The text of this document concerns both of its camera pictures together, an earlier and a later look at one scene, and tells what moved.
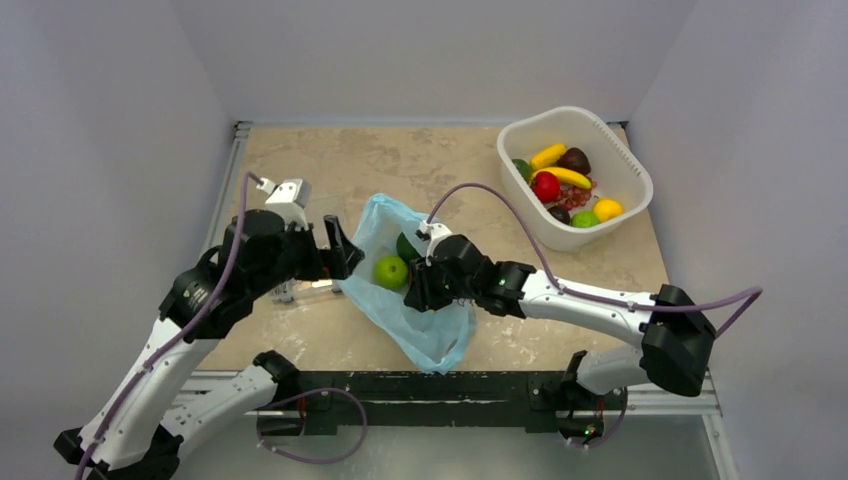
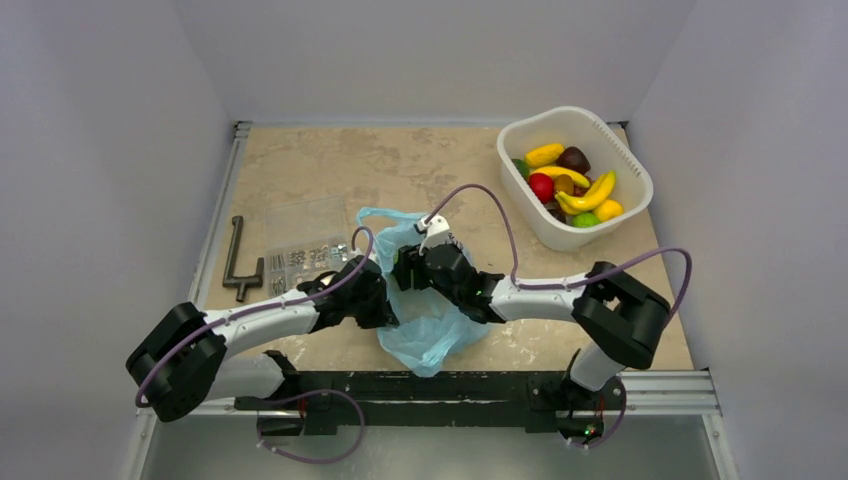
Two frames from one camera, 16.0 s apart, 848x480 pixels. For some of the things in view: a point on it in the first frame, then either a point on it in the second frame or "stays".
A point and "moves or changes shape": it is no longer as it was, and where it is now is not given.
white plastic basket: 618,170 stays
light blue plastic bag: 441,337 moves or changes shape
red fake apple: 546,186 stays
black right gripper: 424,285 -> 407,269
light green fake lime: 584,219 stays
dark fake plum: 559,213 stays
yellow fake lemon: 606,209 stays
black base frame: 537,399 stays
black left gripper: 344,254 -> 383,316
